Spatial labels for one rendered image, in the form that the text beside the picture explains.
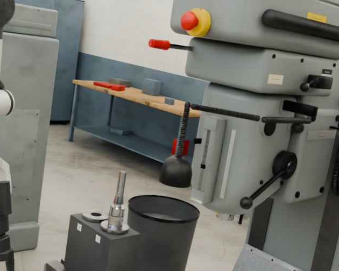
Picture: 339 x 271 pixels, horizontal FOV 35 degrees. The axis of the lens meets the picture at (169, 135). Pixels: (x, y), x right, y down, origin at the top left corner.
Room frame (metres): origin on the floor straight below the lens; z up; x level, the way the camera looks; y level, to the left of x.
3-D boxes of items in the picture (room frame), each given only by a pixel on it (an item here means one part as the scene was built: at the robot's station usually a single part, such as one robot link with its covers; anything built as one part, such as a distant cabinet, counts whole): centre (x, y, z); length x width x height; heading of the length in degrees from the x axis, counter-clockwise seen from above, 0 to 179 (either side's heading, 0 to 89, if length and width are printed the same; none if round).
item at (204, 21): (1.18, -0.02, 1.76); 0.06 x 0.02 x 0.06; 47
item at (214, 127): (1.27, -0.10, 1.45); 0.04 x 0.04 x 0.21; 47
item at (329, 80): (1.30, -0.32, 1.66); 0.12 x 0.04 x 0.04; 137
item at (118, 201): (1.59, 0.12, 1.24); 0.03 x 0.03 x 0.11
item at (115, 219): (1.59, 0.12, 1.14); 0.05 x 0.05 x 0.06
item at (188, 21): (1.16, -0.01, 1.76); 0.04 x 0.03 x 0.04; 47
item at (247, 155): (1.35, -0.18, 1.47); 0.21 x 0.19 x 0.32; 47
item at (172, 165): (1.17, -0.03, 1.43); 0.07 x 0.07 x 0.06
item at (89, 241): (1.63, 0.16, 1.02); 0.22 x 0.12 x 0.20; 46
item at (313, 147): (1.49, -0.31, 1.47); 0.24 x 0.19 x 0.26; 47
